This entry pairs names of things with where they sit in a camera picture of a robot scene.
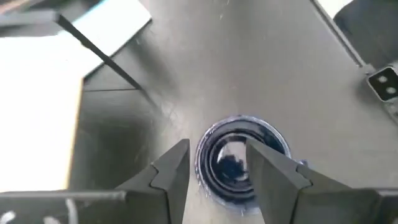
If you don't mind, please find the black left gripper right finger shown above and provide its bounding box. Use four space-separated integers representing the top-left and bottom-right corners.
245 138 398 224

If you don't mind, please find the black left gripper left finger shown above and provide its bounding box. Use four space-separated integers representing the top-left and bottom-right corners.
0 138 192 224

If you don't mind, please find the dark blue speckled enamel mug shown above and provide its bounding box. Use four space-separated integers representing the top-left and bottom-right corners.
193 114 309 217

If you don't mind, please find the wooden shelf with black legs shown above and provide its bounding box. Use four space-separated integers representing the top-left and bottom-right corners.
0 8 144 194

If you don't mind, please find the folded light blue cloth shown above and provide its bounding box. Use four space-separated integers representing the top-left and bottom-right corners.
58 0 153 78

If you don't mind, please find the small black camera box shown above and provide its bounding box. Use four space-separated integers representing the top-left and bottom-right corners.
365 65 398 103

